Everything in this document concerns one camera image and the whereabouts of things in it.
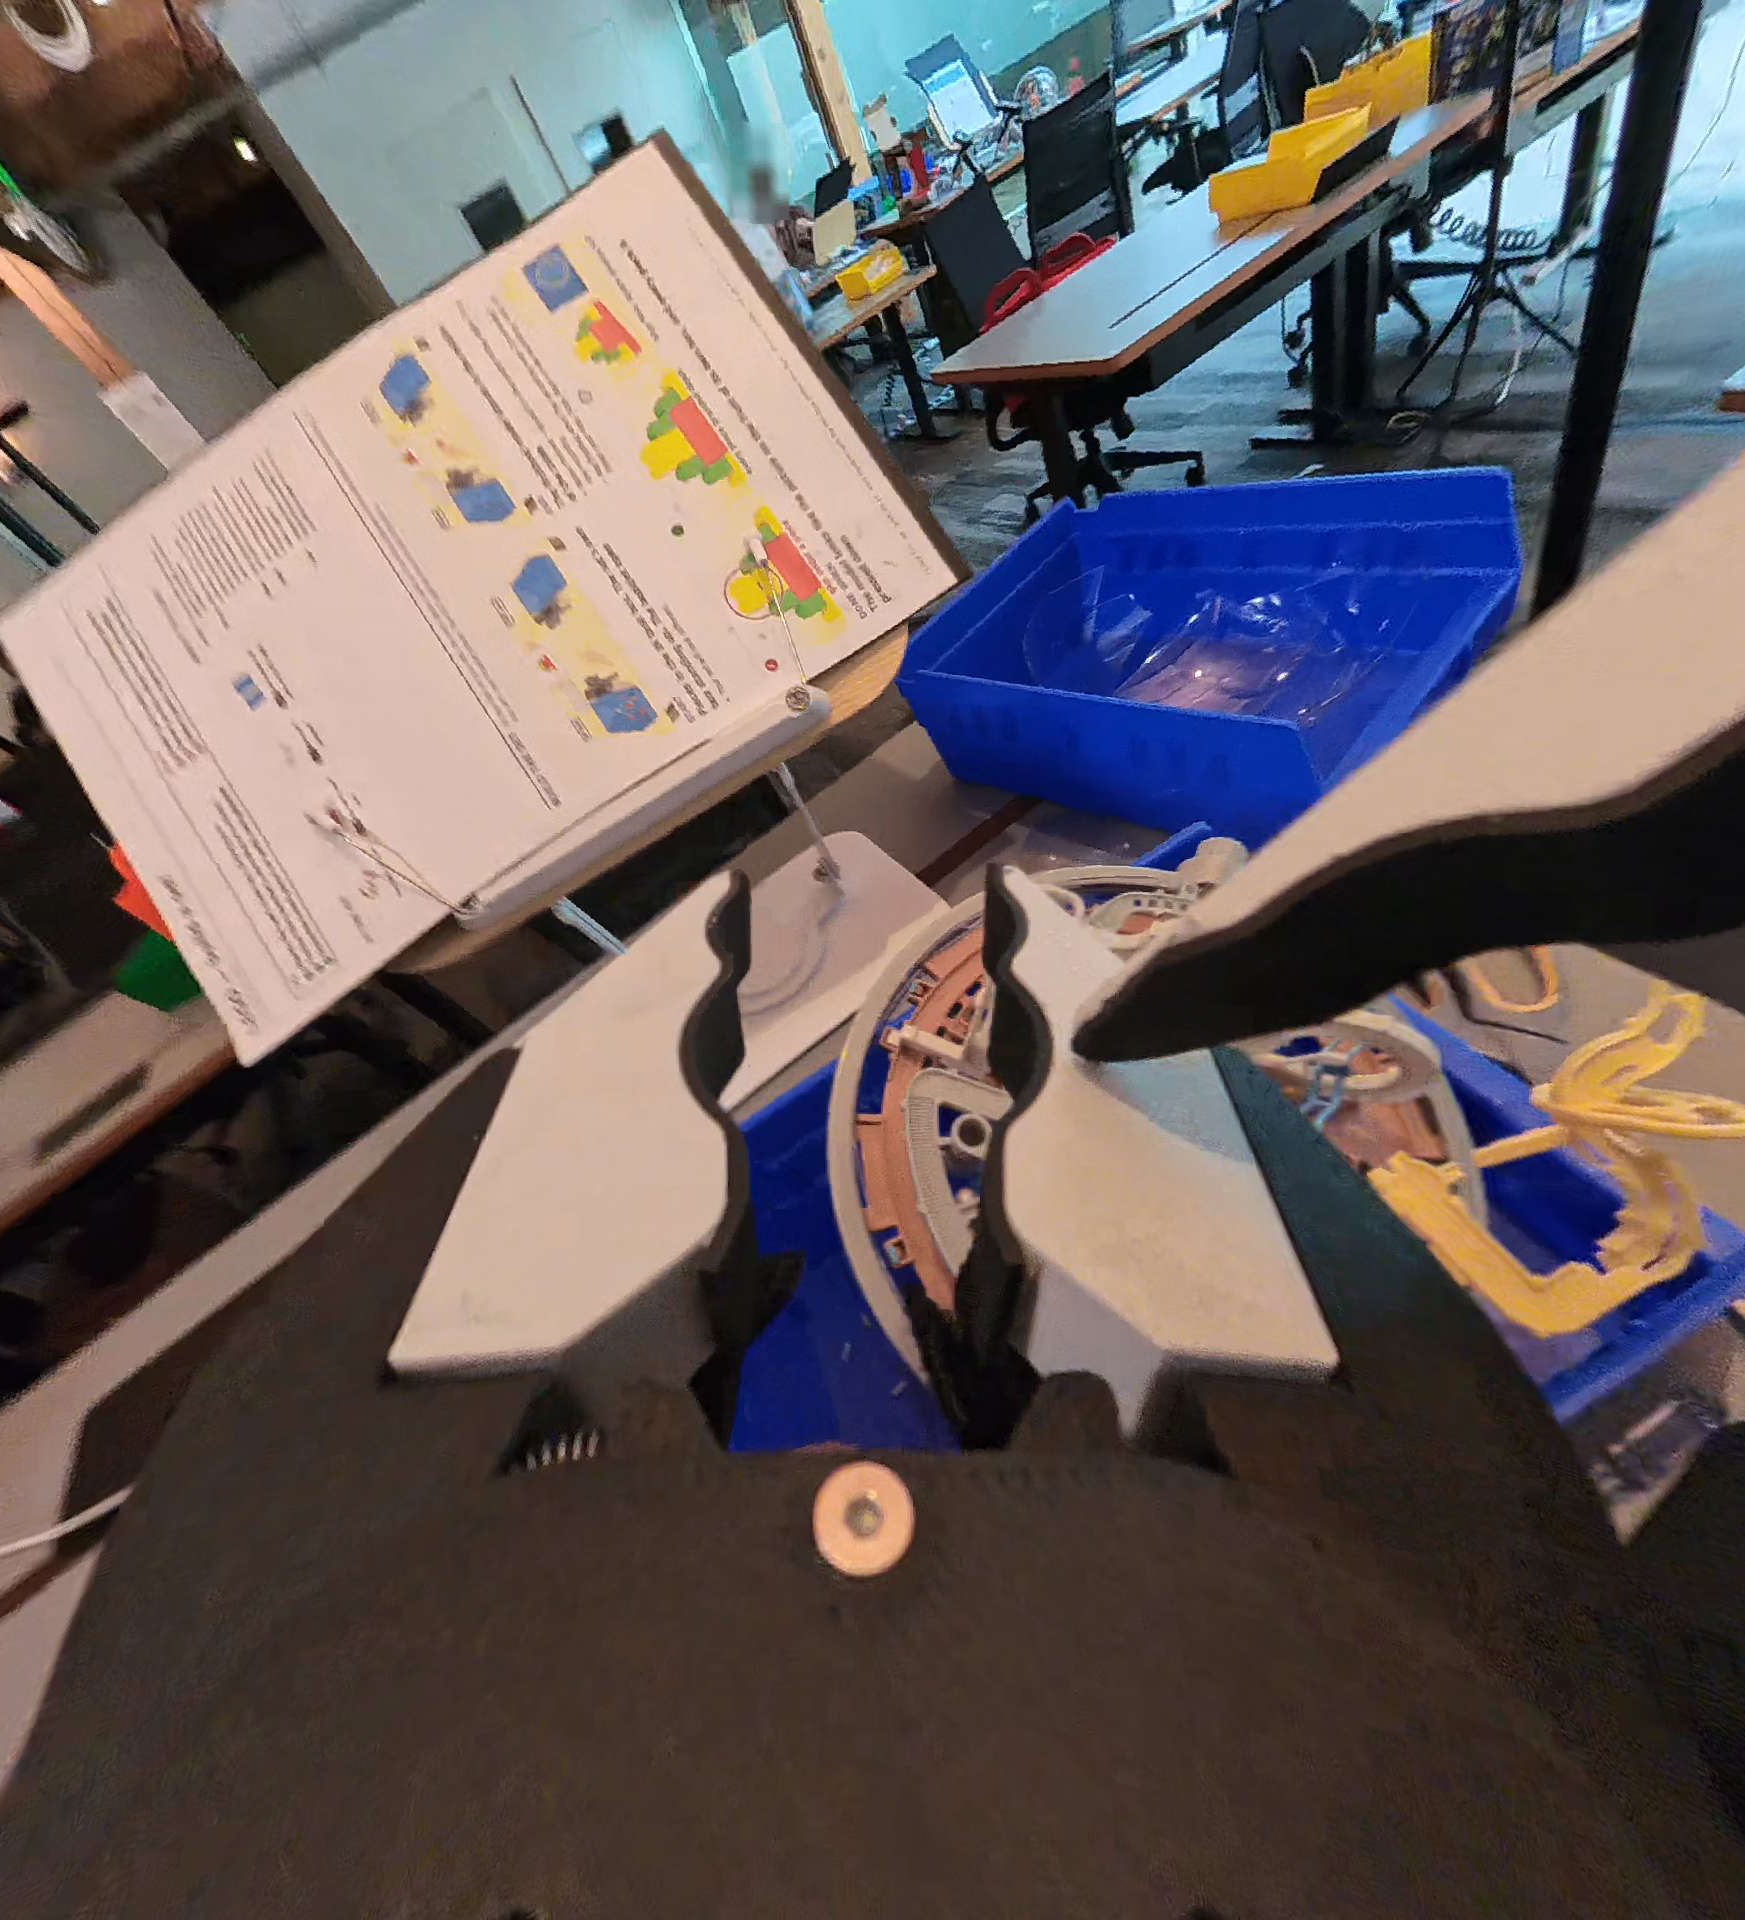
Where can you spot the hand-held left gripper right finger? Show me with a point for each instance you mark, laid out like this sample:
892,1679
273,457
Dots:
1157,1200

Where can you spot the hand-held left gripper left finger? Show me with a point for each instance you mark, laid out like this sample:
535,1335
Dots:
557,1200

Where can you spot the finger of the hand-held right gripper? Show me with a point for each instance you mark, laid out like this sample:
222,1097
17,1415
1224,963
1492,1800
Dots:
1413,780
1741,983

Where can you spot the blue bin with toy parts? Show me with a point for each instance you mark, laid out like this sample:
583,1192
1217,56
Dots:
814,1349

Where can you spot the clear plastic bag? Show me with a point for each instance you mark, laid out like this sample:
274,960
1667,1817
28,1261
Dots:
1217,659

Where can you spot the blue plastic bin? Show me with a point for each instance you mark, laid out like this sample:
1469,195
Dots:
1052,720

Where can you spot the white document stand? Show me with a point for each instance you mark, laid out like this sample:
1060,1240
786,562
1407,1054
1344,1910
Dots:
662,810

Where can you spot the green plastic block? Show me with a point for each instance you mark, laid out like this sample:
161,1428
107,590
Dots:
160,972

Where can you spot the black metal pole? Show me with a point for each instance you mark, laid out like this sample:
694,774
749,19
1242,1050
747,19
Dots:
1615,301

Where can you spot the long brown-edged desk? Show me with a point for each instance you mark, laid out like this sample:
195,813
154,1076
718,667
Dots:
1188,286

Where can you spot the printed instruction sheet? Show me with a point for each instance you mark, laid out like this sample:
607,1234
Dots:
437,599

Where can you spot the yellow plastic bin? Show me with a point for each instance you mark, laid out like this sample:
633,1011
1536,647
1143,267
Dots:
1377,75
1293,173

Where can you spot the black office chair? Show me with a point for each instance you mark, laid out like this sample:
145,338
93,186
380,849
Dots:
1074,166
970,269

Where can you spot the small yellow bin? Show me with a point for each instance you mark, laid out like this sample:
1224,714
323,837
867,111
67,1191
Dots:
870,273

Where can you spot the yellow plastic frame part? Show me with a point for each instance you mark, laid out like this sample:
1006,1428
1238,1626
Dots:
1547,1289

